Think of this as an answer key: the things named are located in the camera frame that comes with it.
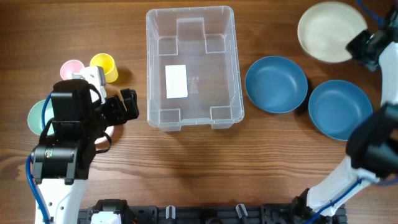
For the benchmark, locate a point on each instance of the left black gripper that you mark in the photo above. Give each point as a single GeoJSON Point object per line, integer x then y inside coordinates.
{"type": "Point", "coordinates": [115, 109]}

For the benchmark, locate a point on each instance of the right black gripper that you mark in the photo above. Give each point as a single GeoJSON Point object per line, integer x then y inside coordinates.
{"type": "Point", "coordinates": [356, 45]}

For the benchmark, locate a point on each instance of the cream bowl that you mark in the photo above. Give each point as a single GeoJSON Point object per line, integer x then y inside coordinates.
{"type": "Point", "coordinates": [325, 29]}

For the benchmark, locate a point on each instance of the blue bowl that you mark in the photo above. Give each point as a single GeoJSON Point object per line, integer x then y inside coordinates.
{"type": "Point", "coordinates": [337, 107]}
{"type": "Point", "coordinates": [276, 84]}

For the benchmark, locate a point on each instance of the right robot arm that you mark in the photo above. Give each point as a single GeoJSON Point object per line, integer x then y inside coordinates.
{"type": "Point", "coordinates": [371, 151]}

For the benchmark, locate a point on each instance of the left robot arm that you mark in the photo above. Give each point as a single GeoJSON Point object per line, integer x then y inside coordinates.
{"type": "Point", "coordinates": [58, 167]}

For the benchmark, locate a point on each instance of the white label in container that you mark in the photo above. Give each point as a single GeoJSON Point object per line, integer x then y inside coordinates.
{"type": "Point", "coordinates": [176, 81]}

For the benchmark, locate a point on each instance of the clear plastic storage container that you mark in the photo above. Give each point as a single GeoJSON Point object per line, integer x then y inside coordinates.
{"type": "Point", "coordinates": [203, 39]}

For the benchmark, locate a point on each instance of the pale pink bowl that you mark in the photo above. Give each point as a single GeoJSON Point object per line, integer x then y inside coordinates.
{"type": "Point", "coordinates": [109, 131]}

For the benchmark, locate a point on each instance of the yellow cup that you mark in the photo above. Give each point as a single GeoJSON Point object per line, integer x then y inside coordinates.
{"type": "Point", "coordinates": [108, 64]}

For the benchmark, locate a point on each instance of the pink cup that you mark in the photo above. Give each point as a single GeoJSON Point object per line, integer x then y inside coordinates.
{"type": "Point", "coordinates": [69, 67]}

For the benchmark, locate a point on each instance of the green bowl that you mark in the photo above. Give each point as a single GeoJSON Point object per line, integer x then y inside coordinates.
{"type": "Point", "coordinates": [34, 119]}

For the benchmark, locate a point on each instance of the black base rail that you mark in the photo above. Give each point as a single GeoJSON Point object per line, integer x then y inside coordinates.
{"type": "Point", "coordinates": [118, 211]}

